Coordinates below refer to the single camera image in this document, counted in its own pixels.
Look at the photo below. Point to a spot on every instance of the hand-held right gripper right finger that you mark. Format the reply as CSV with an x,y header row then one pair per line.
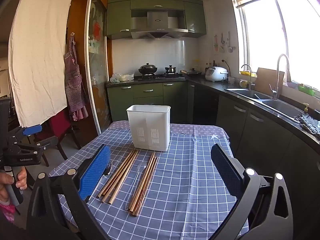
x,y
226,172

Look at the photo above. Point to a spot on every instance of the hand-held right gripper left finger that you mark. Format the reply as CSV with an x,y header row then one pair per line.
x,y
96,172

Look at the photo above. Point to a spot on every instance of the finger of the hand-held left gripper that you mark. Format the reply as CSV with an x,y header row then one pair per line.
x,y
32,130
42,143

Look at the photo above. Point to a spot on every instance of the black fork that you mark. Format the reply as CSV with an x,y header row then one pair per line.
x,y
107,168

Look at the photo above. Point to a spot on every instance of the clear plastic spoon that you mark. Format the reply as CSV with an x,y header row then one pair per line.
x,y
142,166

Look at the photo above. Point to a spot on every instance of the white plastic utensil holder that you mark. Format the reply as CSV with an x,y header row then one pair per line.
x,y
150,125

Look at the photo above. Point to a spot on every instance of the person's left forearm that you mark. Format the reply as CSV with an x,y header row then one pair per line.
x,y
6,210

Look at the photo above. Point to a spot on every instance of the person's left hand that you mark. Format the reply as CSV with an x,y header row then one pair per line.
x,y
22,177

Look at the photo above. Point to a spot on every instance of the red wooden chair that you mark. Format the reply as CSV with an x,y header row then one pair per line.
x,y
58,127

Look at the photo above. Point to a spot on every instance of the blue checkered tablecloth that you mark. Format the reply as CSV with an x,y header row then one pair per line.
x,y
187,180

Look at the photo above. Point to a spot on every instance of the purple patterned cloth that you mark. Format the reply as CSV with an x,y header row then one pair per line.
x,y
200,130

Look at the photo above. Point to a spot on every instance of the purple checkered apron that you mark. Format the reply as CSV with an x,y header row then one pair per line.
x,y
73,87

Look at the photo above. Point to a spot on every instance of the white hanging sheet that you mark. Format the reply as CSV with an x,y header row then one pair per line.
x,y
37,55

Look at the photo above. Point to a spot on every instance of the glass sliding door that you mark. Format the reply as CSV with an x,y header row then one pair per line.
x,y
96,80

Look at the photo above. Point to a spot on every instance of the steel double sink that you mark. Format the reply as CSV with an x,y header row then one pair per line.
x,y
282,107

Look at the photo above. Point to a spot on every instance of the black kitchen countertop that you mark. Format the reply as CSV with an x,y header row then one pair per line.
x,y
217,85

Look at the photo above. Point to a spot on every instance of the yellowish mug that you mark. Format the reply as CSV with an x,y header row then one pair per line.
x,y
243,83

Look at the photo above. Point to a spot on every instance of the white mug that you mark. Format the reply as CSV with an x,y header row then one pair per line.
x,y
231,80

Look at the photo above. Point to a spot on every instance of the grey dish cloth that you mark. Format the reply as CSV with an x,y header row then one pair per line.
x,y
308,125

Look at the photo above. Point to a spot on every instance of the white plastic bag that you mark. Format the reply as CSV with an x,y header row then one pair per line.
x,y
121,78

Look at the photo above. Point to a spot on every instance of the white rice cooker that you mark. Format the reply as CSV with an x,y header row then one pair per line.
x,y
216,74

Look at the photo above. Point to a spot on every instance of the yellow sponge holder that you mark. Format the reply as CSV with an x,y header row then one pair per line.
x,y
247,73

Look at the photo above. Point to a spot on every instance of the brown cutting board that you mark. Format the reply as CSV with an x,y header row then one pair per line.
x,y
267,80

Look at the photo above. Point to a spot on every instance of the soap pump bottle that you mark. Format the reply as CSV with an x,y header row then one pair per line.
x,y
305,108

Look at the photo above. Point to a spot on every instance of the tall steel faucet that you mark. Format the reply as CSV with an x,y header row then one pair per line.
x,y
276,80

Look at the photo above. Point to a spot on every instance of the frying pan with lid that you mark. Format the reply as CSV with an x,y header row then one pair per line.
x,y
192,72

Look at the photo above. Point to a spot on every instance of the gas stove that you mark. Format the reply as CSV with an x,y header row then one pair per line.
x,y
160,77

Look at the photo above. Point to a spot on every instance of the green sill container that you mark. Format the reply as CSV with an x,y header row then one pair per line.
x,y
306,90

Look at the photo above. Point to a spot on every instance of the black wok with lid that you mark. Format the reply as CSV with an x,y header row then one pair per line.
x,y
148,69

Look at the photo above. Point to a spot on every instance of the small black pot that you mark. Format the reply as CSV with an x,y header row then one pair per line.
x,y
170,69

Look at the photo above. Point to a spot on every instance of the hanging kitchen tools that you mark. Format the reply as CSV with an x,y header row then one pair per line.
x,y
229,43

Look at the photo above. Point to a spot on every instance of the green upper kitchen cabinets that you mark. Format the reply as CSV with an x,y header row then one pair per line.
x,y
117,17

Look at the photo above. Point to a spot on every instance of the kitchen window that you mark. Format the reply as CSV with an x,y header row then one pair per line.
x,y
275,35

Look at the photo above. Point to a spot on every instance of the steel range hood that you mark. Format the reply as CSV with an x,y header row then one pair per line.
x,y
157,22

